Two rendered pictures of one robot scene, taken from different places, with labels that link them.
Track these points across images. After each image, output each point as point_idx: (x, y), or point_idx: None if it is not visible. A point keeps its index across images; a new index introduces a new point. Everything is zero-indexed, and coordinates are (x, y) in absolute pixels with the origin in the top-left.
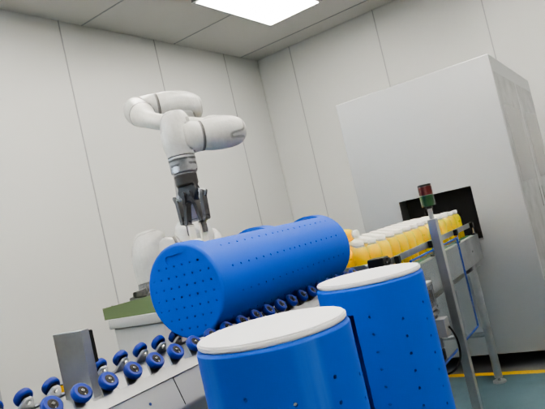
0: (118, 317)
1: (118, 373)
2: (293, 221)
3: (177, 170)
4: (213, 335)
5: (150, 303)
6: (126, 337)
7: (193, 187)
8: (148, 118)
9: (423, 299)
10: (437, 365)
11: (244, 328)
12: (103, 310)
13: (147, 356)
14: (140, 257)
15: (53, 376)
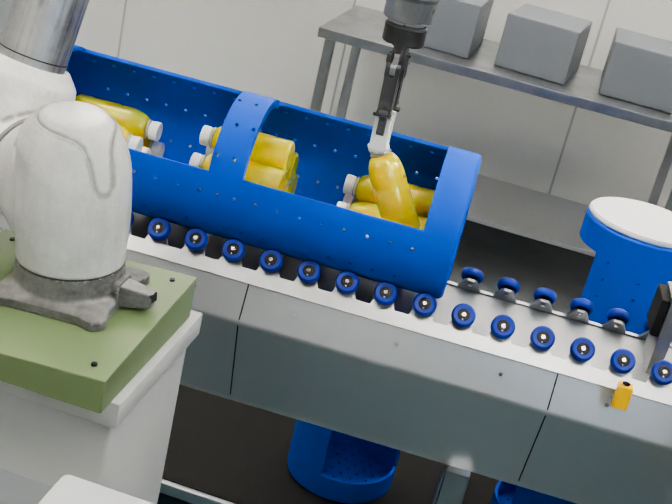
0: (127, 383)
1: (553, 355)
2: None
3: (432, 19)
4: (664, 239)
5: (185, 303)
6: (125, 428)
7: (408, 50)
8: None
9: None
10: None
11: (648, 228)
12: (106, 384)
13: (591, 303)
14: (131, 194)
15: (663, 360)
